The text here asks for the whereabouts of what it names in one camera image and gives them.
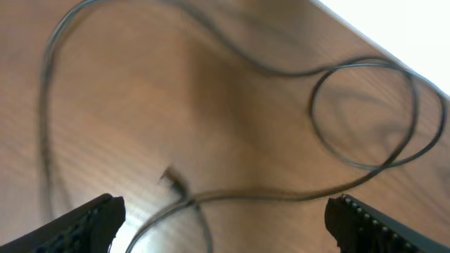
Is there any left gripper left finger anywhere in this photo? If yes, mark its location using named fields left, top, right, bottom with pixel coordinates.
left=1, top=193, right=126, bottom=253

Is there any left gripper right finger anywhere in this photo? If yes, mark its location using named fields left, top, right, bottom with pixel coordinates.
left=324, top=195, right=449, bottom=253

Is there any long black usb cable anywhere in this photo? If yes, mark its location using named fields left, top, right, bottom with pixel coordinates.
left=38, top=0, right=448, bottom=253

